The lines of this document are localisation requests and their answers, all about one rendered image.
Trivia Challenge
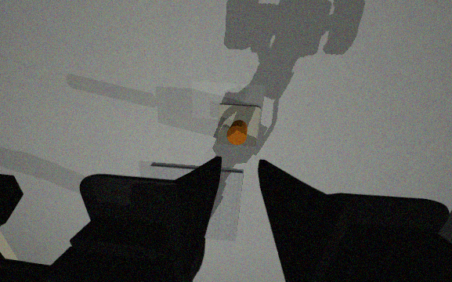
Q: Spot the beige square block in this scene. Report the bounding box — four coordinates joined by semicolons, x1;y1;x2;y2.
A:
217;103;261;146

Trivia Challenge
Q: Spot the orange cylinder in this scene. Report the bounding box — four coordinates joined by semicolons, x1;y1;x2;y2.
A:
226;120;248;145

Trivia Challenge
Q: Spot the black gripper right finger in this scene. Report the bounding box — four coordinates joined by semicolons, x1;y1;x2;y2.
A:
258;160;449;282

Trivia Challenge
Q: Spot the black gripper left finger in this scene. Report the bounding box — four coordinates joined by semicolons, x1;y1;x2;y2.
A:
80;156;222;282

